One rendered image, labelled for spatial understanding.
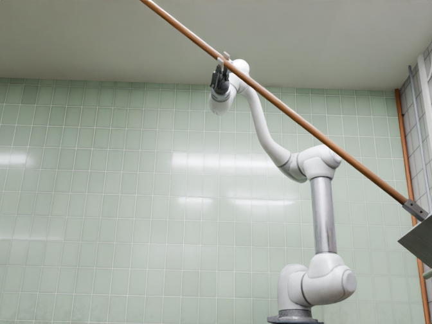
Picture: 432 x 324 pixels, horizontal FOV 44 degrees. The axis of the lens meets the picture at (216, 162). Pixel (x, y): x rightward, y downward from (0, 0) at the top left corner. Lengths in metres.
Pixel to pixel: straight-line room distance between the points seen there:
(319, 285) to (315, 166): 0.57
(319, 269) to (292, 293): 0.18
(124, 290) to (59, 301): 0.36
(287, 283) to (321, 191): 0.46
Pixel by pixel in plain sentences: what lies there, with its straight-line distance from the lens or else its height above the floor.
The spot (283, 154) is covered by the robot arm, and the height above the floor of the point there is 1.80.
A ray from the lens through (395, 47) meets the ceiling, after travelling 3.42.
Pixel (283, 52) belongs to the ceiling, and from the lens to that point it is 3.34.
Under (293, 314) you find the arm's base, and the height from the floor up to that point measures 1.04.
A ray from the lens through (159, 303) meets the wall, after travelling 3.13.
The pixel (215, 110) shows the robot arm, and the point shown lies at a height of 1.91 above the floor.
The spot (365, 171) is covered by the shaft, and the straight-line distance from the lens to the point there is 2.11.
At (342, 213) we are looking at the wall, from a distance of 3.36.
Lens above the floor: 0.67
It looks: 24 degrees up
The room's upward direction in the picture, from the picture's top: 1 degrees clockwise
